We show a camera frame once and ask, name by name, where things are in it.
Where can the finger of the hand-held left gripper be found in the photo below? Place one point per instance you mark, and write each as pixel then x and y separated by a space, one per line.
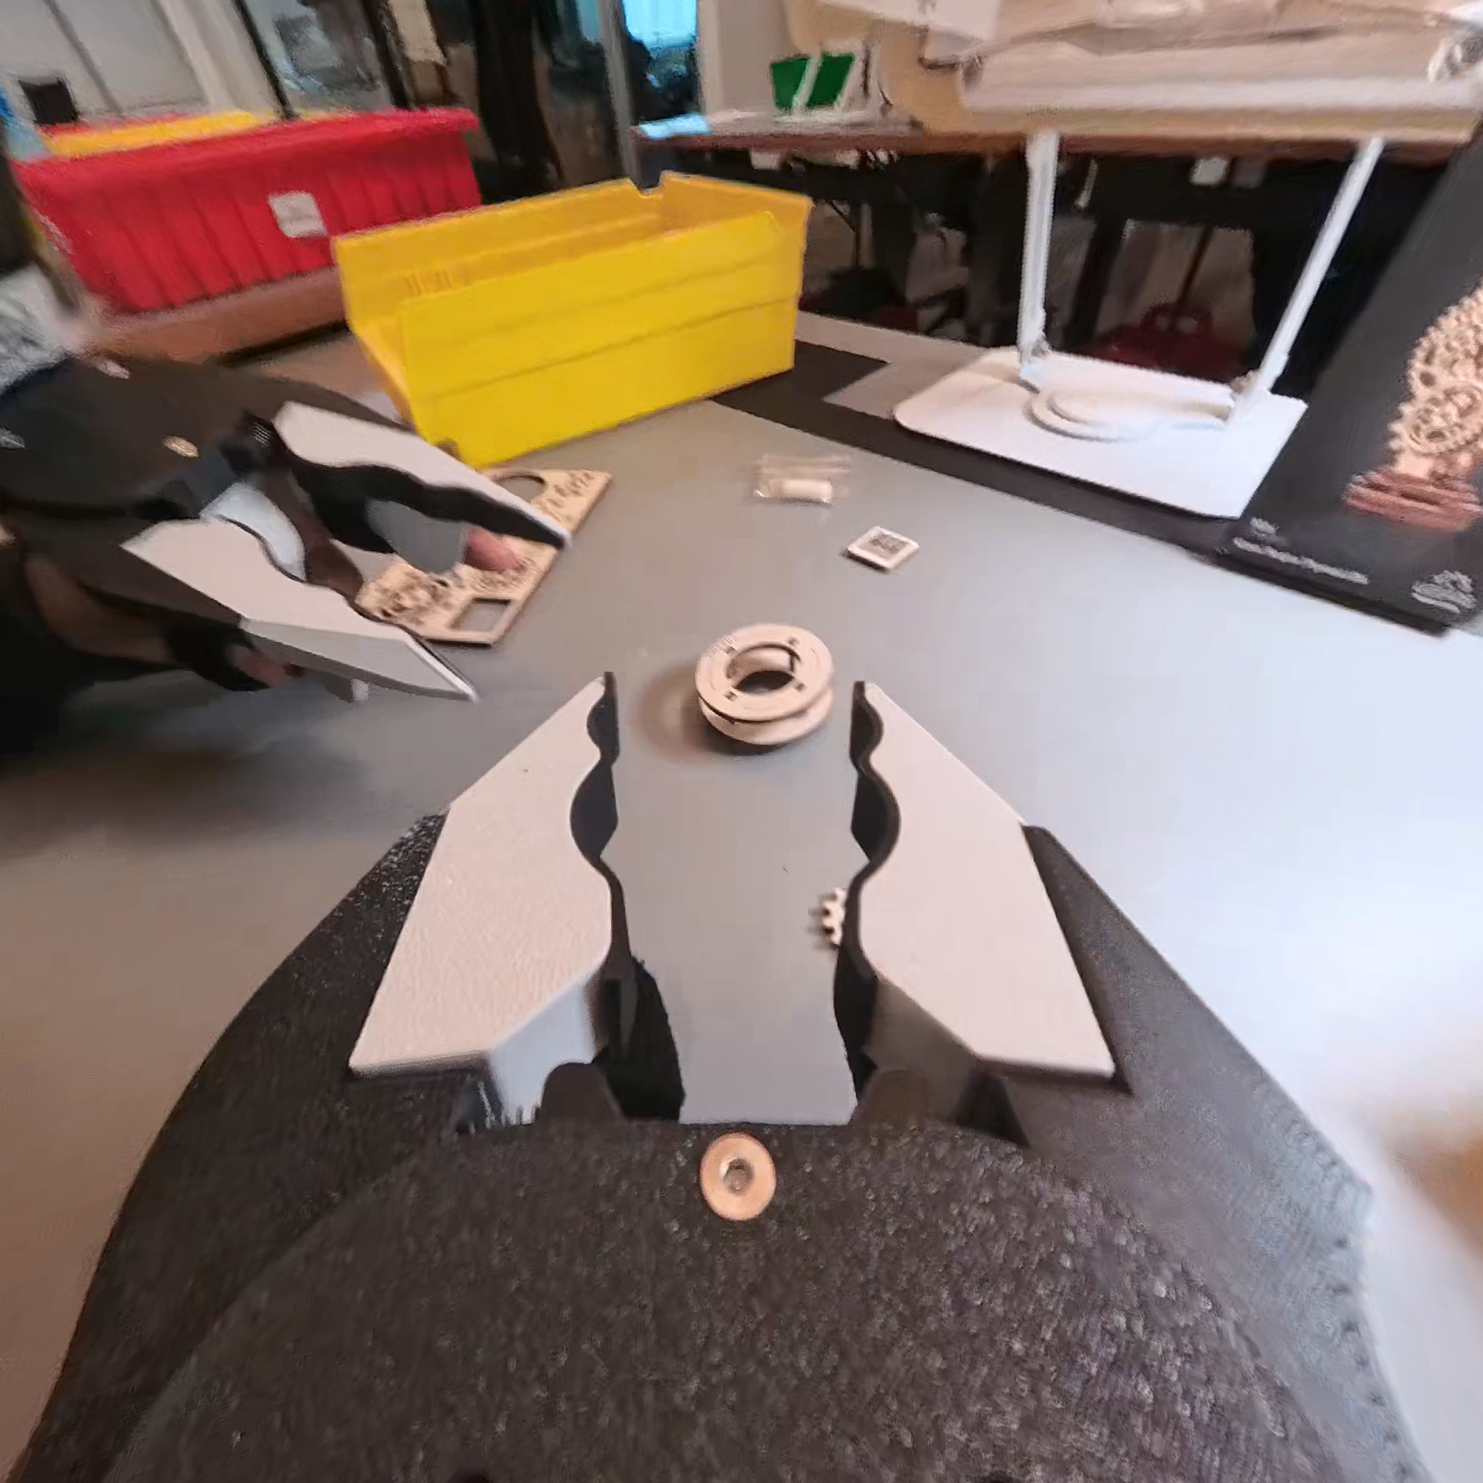
pixel 382 447
pixel 255 579

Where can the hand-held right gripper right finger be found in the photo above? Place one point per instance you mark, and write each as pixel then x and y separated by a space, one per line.
pixel 974 927

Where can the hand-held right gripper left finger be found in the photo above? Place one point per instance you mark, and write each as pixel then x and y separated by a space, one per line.
pixel 499 927

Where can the wooden spool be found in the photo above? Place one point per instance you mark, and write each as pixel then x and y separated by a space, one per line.
pixel 713 678

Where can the person's left hand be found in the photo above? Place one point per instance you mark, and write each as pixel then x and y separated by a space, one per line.
pixel 93 625

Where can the wooden gear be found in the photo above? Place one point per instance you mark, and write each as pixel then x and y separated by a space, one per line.
pixel 833 915

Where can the laser-cut wooden sheet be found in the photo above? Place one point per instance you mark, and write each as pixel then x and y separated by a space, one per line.
pixel 522 590

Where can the yellow plastic bin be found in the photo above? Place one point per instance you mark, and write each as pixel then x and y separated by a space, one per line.
pixel 580 348

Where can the red plastic tote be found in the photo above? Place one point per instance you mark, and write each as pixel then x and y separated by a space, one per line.
pixel 232 208

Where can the small slotted wooden piece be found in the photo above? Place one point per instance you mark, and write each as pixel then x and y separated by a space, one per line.
pixel 884 547

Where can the clear plastic bag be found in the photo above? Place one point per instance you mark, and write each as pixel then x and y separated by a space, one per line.
pixel 801 480

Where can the green plastic object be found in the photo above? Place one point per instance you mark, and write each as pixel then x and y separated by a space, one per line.
pixel 811 83

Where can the wooden side table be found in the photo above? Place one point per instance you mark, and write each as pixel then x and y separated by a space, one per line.
pixel 870 141

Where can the dark puzzle kit box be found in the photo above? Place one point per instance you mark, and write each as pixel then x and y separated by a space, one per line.
pixel 1368 463

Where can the white document stand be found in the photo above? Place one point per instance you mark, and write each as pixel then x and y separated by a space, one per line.
pixel 1159 92

